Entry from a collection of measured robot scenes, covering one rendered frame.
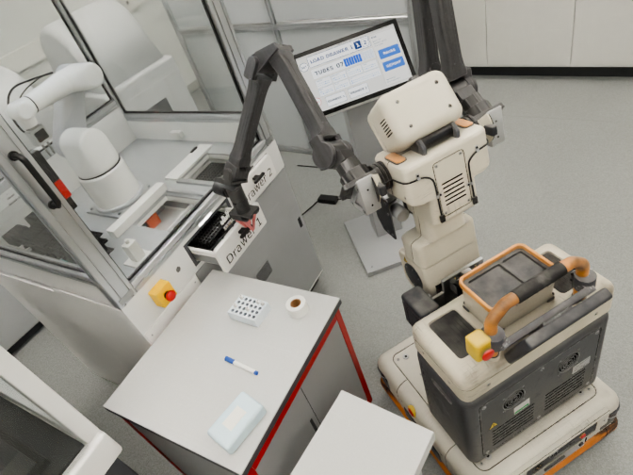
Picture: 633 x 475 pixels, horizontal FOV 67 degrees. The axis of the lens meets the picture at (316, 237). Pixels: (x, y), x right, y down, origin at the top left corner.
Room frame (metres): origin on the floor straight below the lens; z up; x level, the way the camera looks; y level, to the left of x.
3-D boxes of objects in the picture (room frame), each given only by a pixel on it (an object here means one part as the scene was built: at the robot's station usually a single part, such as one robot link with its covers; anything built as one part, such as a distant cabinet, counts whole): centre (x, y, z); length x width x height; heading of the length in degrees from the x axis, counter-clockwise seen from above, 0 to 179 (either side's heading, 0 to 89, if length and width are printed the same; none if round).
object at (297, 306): (1.11, 0.14, 0.78); 0.07 x 0.07 x 0.04
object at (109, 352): (1.91, 0.71, 0.40); 1.03 x 0.95 x 0.80; 139
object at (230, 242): (1.47, 0.27, 0.87); 0.29 x 0.02 x 0.11; 139
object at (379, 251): (2.12, -0.43, 0.51); 0.50 x 0.45 x 1.02; 0
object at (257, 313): (1.17, 0.31, 0.78); 0.12 x 0.08 x 0.04; 47
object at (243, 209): (1.46, 0.22, 1.00); 0.10 x 0.07 x 0.07; 49
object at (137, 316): (1.91, 0.72, 0.87); 1.02 x 0.95 x 0.14; 139
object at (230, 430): (0.77, 0.39, 0.78); 0.15 x 0.10 x 0.04; 127
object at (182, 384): (1.05, 0.42, 0.38); 0.62 x 0.58 x 0.76; 139
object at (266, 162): (1.80, 0.17, 0.87); 0.29 x 0.02 x 0.11; 139
